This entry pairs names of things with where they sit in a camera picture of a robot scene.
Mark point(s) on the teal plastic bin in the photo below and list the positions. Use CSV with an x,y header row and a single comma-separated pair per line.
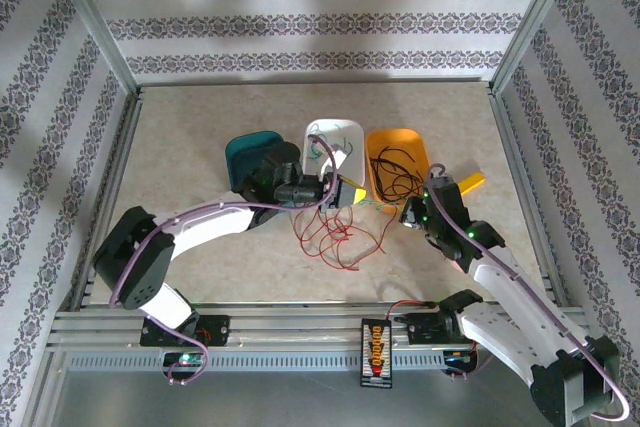
x,y
250,154

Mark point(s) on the white plastic bin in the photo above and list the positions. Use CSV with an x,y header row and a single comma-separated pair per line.
x,y
335,132

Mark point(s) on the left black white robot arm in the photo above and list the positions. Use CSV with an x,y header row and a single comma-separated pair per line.
x,y
210,224

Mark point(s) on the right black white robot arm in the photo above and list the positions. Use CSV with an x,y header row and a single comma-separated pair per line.
x,y
515,317

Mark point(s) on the yellow plastic piece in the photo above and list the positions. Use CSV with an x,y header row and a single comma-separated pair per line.
x,y
472,183

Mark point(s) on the orange plastic bin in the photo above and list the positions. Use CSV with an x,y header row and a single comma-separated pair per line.
x,y
395,139

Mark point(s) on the black power distribution board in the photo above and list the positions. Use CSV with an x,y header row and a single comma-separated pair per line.
x,y
376,352

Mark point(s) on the right small controller board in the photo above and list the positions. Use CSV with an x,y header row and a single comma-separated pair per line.
x,y
456,361

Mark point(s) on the small controller board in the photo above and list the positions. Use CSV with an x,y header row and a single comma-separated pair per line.
x,y
456,361
184,360

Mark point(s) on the left small controller board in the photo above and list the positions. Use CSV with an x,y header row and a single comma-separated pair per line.
x,y
184,360

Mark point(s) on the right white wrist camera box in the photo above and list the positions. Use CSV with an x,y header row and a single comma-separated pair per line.
x,y
412,218

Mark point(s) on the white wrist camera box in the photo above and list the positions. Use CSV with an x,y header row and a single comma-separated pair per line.
x,y
337,159
412,218

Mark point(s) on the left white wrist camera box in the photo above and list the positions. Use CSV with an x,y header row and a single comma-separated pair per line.
x,y
337,159

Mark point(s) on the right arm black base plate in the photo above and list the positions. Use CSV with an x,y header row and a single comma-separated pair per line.
x,y
422,329

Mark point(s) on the aluminium frame rail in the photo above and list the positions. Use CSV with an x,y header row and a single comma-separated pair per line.
x,y
300,327

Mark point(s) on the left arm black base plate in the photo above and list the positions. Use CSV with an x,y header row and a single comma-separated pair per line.
x,y
220,329

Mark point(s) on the aluminium frame post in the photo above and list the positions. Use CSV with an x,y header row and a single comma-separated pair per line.
x,y
537,17
90,17

